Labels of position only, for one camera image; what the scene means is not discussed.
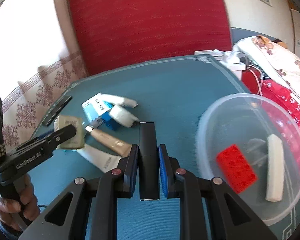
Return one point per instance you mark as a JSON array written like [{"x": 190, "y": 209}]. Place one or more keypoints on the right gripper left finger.
[{"x": 87, "y": 202}]

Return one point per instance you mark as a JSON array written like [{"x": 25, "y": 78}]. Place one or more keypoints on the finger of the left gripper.
[
  {"x": 53, "y": 140},
  {"x": 42, "y": 136}
]

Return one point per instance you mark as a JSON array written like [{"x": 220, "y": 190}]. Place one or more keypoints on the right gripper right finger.
[{"x": 208, "y": 207}]

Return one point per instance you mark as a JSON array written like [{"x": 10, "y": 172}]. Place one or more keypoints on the green baby ointment box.
[{"x": 78, "y": 140}]

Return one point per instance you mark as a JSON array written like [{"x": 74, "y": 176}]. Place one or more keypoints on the red toy brick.
[{"x": 236, "y": 169}]

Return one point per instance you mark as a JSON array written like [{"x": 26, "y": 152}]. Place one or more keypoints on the white cream tube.
[{"x": 102, "y": 160}]

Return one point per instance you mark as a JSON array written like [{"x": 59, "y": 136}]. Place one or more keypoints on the rose gold cosmetic tube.
[{"x": 118, "y": 146}]

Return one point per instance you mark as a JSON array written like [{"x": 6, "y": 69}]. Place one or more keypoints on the white eraser block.
[{"x": 276, "y": 169}]

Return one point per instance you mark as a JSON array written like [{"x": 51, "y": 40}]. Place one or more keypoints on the black rectangular case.
[{"x": 148, "y": 161}]

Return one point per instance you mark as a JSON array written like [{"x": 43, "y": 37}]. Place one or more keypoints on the white round cap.
[{"x": 122, "y": 116}]

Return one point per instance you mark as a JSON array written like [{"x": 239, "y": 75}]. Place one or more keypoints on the blue toy brick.
[{"x": 110, "y": 122}]

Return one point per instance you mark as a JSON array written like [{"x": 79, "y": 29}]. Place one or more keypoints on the black smartphone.
[{"x": 53, "y": 113}]

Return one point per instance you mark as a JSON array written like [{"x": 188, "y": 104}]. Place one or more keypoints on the blue white medicine box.
[{"x": 97, "y": 110}]

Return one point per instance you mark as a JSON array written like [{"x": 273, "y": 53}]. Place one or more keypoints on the teal table mat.
[{"x": 173, "y": 93}]

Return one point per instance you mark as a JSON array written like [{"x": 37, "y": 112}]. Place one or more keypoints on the patterned curtain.
[{"x": 39, "y": 58}]

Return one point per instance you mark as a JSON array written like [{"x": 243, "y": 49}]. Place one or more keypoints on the white sachet packet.
[{"x": 118, "y": 100}]

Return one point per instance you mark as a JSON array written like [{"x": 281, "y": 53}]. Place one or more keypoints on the clear plastic bowl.
[{"x": 247, "y": 121}]

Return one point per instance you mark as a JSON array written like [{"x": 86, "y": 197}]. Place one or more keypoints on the red bed sheet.
[{"x": 268, "y": 88}]

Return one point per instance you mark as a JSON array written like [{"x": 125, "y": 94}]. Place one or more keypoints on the red upholstered headboard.
[{"x": 117, "y": 33}]

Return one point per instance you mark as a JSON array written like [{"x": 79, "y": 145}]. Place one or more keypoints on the floral quilt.
[{"x": 279, "y": 63}]

